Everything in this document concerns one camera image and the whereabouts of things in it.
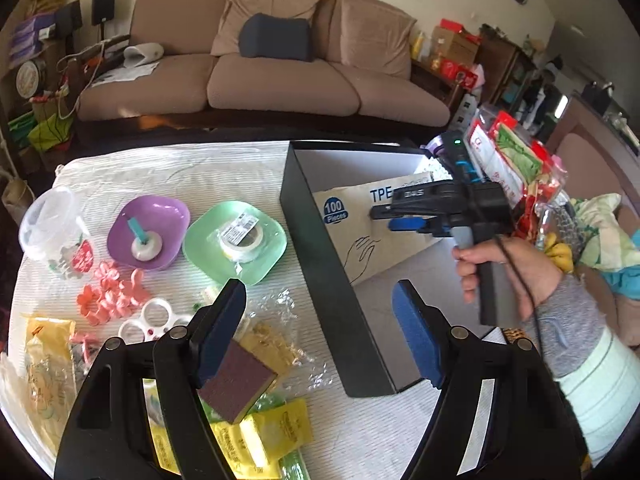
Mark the white round holder teal stick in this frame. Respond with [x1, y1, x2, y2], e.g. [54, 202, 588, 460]
[125, 217, 164, 261]

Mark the brown sanding sponge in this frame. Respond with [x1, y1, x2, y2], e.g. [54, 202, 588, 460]
[197, 337, 279, 425]

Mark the pile of small yellow packets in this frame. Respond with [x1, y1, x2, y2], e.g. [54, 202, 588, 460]
[149, 396, 310, 480]

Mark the yellow topped snack packet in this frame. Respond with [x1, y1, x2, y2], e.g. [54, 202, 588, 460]
[21, 314, 77, 438]

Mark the white rolled paper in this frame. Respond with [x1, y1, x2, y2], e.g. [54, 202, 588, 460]
[122, 43, 165, 66]

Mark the yellow green bag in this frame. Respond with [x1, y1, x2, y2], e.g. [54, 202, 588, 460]
[27, 114, 77, 154]

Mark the stack of cardboard boxes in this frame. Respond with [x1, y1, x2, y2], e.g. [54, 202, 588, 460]
[431, 19, 482, 65]

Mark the white tape roll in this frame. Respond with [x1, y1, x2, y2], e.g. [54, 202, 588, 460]
[219, 222, 265, 263]

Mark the black rectangular box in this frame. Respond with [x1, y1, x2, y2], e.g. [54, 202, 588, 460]
[279, 141, 507, 399]

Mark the beige sofa cushion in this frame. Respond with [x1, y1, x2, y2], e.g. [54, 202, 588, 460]
[210, 0, 327, 58]
[327, 0, 419, 81]

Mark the white cloth covered desktop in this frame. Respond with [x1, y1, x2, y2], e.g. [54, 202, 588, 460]
[0, 140, 451, 480]

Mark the pile of pink flower clips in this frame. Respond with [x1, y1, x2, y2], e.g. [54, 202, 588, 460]
[76, 259, 147, 327]

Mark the dark wooden cabinet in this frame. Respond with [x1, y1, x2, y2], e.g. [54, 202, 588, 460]
[476, 24, 537, 107]

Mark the round metal tin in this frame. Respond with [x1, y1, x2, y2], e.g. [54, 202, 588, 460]
[15, 59, 49, 99]

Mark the white glove carton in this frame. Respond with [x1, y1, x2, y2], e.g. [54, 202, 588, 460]
[312, 172, 451, 286]

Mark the person's right forearm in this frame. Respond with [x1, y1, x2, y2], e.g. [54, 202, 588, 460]
[536, 274, 640, 472]

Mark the brown sofa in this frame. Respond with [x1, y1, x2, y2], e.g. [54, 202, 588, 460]
[75, 0, 452, 129]

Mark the white plastic ring tray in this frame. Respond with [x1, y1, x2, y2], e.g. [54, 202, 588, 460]
[119, 297, 197, 345]

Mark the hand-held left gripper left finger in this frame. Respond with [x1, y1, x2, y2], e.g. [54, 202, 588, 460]
[54, 278, 248, 480]

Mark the colourful crumpled cloth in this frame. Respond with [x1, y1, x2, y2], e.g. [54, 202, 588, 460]
[569, 194, 640, 273]

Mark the dark blue pillow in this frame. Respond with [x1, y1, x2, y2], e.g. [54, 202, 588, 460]
[238, 13, 314, 64]

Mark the pile of red snack packets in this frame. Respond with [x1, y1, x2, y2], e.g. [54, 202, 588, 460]
[464, 109, 568, 243]

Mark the clear crinkled plastic bag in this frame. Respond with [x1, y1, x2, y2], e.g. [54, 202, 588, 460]
[235, 287, 332, 392]

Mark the purple plastic plate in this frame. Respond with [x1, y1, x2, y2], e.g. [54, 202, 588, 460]
[106, 196, 191, 272]

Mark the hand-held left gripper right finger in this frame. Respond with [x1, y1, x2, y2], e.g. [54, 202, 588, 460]
[391, 280, 588, 480]

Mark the person's right hand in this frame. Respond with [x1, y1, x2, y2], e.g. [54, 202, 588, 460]
[452, 236, 564, 322]

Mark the black speaker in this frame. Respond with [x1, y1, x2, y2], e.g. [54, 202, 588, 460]
[54, 0, 84, 39]
[92, 0, 116, 26]

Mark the clear plastic jar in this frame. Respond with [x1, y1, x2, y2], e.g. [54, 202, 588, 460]
[19, 186, 96, 281]

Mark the green plastic plate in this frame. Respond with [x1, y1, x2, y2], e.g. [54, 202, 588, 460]
[182, 201, 289, 287]

